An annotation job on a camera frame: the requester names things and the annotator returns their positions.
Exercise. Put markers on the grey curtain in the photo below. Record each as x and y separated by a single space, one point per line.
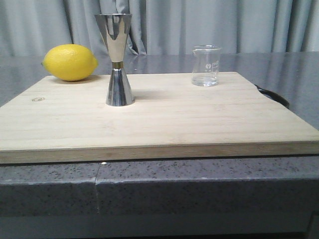
162 27

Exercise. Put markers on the small glass beaker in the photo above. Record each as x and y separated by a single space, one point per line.
206 66

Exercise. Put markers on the steel double jigger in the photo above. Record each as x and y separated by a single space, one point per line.
114 29

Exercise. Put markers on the wooden cutting board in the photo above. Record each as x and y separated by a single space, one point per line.
57 121

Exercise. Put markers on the yellow lemon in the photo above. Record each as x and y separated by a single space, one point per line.
70 62

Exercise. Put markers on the black board strap handle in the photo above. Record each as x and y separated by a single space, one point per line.
273 96

